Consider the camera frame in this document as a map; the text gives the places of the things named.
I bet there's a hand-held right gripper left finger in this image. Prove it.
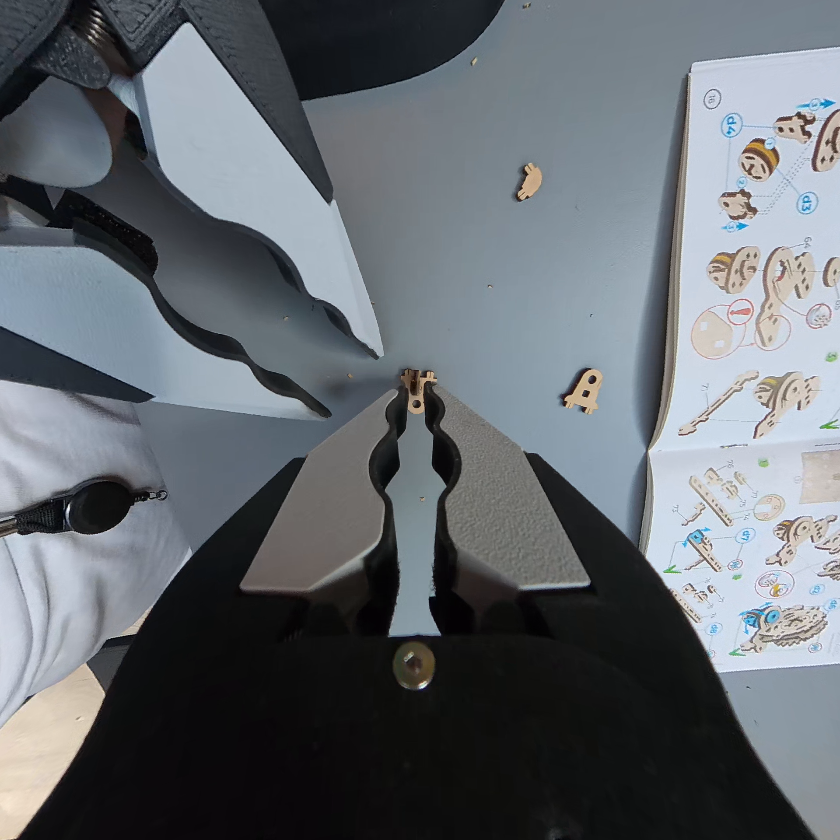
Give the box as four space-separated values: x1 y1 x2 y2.
239 387 413 636

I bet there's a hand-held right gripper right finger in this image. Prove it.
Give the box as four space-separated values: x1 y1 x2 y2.
424 385 591 636

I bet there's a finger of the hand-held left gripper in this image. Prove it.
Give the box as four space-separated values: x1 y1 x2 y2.
107 20 385 361
0 217 333 421

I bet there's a small notched wooden puzzle piece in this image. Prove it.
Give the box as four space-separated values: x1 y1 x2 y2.
401 368 438 415

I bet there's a grey desk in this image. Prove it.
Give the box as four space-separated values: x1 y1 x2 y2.
134 0 840 840

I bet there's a black quilted cushion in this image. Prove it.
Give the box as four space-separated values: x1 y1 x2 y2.
272 0 506 101

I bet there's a rocket-shaped wooden puzzle piece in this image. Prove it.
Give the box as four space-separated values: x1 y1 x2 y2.
563 369 603 415

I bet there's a black badge reel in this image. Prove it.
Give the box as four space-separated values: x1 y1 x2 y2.
62 481 169 534

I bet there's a person's white shirt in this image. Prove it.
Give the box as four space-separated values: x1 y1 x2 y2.
0 377 191 726

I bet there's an illustrated instruction booklet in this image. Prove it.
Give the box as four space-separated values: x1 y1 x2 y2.
640 47 840 673

